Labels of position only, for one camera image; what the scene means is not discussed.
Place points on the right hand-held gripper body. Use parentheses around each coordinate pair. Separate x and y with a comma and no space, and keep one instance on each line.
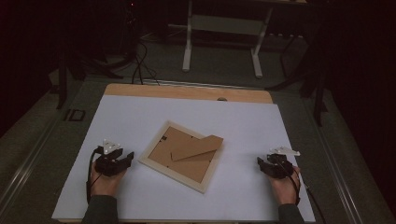
(281,168)

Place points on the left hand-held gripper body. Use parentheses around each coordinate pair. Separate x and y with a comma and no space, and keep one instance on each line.
(106,166)

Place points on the wooden photo frame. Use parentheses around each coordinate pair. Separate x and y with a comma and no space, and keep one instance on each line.
(168,171)

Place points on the brown frame backing board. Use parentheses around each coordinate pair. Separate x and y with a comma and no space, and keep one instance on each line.
(186,169)

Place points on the person's left hand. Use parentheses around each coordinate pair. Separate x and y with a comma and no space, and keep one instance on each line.
(106,185)

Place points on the person's right hand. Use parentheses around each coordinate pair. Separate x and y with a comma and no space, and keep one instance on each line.
(285,189)

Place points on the white paper sheet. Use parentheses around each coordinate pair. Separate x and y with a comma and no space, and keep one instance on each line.
(236,124)

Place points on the black floor socket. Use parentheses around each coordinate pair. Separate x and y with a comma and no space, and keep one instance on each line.
(74,115)

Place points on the black metal stand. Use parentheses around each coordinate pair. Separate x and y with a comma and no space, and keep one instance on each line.
(62,81)
(319,102)

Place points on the metal floor rail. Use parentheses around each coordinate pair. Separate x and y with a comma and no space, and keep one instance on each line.
(28,161)
(339,174)

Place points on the white metal desk frame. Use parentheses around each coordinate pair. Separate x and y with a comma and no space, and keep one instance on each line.
(222,25)

